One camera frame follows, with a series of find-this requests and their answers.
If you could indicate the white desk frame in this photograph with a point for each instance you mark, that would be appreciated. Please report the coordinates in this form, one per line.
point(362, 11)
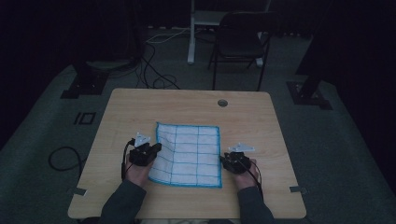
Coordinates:
point(191, 40)

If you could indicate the person's right hand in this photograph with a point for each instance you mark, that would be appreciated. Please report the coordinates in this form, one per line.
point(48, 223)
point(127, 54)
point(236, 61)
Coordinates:
point(247, 179)

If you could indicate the black stand with base plate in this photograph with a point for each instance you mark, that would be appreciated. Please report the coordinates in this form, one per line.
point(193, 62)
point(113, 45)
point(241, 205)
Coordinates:
point(85, 84)
point(308, 90)

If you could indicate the grey tape strip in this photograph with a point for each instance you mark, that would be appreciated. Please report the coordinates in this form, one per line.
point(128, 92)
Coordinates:
point(80, 191)
point(297, 189)

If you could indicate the grey round stand base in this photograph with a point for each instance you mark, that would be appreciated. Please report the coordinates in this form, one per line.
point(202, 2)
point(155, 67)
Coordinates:
point(107, 64)

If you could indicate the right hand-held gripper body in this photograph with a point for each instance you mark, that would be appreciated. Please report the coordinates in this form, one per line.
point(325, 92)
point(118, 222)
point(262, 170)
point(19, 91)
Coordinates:
point(238, 161)

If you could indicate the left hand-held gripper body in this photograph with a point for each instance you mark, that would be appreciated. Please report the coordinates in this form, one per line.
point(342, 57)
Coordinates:
point(141, 154)

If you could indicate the grey round table grommet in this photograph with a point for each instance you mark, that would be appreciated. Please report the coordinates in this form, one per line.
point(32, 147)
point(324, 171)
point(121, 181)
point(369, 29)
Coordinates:
point(222, 103)

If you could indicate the person's left hand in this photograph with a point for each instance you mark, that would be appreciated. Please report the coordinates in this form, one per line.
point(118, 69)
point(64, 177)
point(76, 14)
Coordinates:
point(138, 174)

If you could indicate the black folding chair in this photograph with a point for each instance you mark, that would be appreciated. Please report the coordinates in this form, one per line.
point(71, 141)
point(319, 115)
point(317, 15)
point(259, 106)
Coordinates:
point(238, 43)

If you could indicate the white cloth with blue edge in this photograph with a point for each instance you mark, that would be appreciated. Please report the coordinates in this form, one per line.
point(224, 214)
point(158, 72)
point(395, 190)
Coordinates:
point(190, 155)

